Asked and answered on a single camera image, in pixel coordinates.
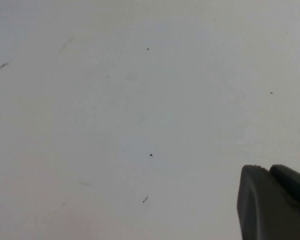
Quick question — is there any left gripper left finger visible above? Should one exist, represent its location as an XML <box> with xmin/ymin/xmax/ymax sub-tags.
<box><xmin>236</xmin><ymin>164</ymin><xmax>300</xmax><ymax>240</ymax></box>

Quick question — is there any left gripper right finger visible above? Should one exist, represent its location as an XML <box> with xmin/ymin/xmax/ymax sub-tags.
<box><xmin>268</xmin><ymin>163</ymin><xmax>300</xmax><ymax>215</ymax></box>

